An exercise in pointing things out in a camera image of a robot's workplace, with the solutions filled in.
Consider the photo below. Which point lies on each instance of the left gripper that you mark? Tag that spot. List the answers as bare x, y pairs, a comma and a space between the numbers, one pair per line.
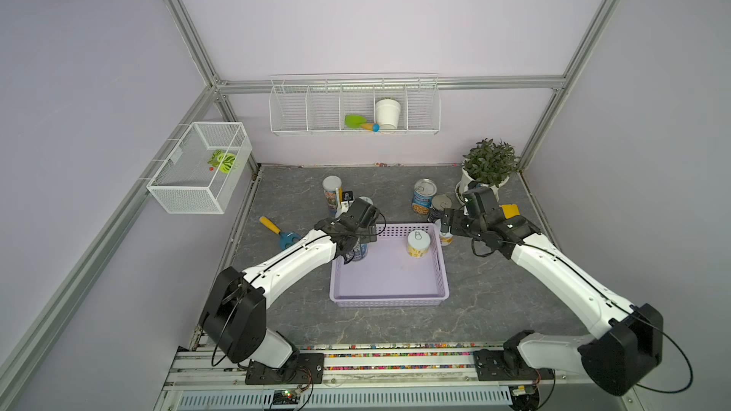
369, 234

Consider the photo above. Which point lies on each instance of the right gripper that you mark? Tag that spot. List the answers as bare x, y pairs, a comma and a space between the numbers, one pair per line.
455, 225

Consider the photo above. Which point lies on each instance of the blue soup can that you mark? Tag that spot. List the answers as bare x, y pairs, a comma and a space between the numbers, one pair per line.
423, 193
358, 253

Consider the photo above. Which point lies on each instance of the tall colourful can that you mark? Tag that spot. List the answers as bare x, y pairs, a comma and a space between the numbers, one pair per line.
333, 190

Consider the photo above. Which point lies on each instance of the lilac plastic basket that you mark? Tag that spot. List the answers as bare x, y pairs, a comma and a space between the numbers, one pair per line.
388, 276

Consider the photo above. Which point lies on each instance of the yellow label small can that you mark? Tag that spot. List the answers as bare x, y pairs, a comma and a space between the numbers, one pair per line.
418, 243

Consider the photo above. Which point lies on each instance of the dark navy can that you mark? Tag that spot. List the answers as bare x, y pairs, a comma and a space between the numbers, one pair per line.
439, 204

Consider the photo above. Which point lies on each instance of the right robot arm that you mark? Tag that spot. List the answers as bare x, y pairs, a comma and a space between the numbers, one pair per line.
623, 343

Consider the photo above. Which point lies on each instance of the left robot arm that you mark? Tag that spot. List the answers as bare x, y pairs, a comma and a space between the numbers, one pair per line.
235, 315

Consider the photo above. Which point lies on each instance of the green toy in basket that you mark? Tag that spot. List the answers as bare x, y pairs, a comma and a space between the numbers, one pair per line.
222, 161

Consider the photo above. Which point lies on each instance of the yellow toy shovel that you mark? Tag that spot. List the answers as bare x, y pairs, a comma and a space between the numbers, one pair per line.
510, 210

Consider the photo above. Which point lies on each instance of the orange label small can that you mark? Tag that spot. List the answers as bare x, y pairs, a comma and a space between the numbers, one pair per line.
446, 238

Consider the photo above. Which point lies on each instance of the potted green plant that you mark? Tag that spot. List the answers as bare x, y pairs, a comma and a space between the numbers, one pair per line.
490, 163

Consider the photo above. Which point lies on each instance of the teal toy garden fork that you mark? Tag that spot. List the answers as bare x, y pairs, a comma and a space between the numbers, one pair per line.
286, 239

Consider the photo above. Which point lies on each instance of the green toy scoop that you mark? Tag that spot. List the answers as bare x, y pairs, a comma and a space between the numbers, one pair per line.
353, 121

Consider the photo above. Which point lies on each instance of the white empty flower pot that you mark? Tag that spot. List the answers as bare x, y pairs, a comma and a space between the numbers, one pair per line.
388, 114

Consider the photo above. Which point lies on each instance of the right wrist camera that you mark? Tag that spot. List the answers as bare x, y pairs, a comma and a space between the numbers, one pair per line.
479, 201

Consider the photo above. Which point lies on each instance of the white wire wall shelf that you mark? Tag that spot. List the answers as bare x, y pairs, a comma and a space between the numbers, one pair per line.
319, 104

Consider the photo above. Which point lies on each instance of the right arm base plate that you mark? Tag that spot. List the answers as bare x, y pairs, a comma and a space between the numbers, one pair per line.
499, 366

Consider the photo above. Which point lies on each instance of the aluminium frame rail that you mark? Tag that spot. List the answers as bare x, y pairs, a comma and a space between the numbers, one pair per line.
361, 366

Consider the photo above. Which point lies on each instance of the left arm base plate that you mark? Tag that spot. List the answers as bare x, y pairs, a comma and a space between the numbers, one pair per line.
300, 368

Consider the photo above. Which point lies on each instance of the white wire side basket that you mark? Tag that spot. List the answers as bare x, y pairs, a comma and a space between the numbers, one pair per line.
183, 184

